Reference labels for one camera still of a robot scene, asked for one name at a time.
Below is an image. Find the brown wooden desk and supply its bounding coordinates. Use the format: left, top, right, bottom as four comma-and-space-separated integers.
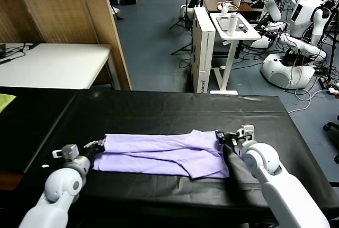
203, 0, 265, 14

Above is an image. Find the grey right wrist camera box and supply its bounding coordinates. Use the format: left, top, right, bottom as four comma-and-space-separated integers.
237, 124, 255, 141

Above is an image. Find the white floor cable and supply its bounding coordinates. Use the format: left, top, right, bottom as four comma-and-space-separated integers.
288, 87, 329, 115

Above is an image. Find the white height-adjustable desk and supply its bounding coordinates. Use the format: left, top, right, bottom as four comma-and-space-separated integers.
209, 12, 262, 96

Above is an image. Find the yellow-green cloth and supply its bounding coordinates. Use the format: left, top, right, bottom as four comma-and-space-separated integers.
0, 93, 17, 114

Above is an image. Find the wooden folding screen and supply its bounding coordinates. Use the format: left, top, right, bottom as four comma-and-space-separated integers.
0, 0, 133, 91

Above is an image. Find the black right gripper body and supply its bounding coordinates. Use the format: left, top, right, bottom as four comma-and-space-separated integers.
223, 132, 244, 150

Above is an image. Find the white humanoid robot with base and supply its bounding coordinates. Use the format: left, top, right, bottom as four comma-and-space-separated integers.
248, 0, 336, 90

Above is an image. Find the lavender t-shirt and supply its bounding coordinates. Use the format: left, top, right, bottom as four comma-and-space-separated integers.
92, 130, 230, 179

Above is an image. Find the black plastic table cover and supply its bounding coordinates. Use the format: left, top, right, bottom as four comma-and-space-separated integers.
18, 89, 336, 225

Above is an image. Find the white headset on stand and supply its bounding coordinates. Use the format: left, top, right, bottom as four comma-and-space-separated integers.
217, 1, 239, 17

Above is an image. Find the tall white cardboard box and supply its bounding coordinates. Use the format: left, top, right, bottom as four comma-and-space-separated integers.
191, 7, 217, 94

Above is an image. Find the white rectangular table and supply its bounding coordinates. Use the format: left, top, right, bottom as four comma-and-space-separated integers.
0, 43, 121, 90

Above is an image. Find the tall black tripod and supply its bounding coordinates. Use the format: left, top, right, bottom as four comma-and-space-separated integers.
316, 0, 339, 83

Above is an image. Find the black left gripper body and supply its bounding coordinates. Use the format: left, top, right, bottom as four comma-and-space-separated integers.
83, 146, 106, 160

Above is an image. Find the black office chair base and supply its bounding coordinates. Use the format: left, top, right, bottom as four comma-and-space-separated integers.
323, 115, 339, 164

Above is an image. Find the black power adapter cable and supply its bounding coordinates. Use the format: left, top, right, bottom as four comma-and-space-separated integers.
0, 42, 42, 66

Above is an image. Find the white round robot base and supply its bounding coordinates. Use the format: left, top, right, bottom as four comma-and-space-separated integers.
180, 4, 195, 19

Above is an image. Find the black tripod stand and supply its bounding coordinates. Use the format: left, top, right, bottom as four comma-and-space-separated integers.
169, 0, 195, 32

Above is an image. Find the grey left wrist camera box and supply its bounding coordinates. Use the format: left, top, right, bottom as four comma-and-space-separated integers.
52, 144, 79, 160

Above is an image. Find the black side table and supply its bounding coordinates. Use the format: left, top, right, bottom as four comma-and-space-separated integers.
0, 86, 80, 175

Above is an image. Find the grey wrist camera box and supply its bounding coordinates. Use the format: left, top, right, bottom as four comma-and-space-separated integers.
237, 124, 255, 141
52, 144, 79, 160

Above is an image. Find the black floor power strip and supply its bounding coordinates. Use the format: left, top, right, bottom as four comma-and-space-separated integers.
319, 77, 332, 89

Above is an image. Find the white bottle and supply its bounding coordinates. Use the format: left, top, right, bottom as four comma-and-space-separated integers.
227, 12, 239, 37

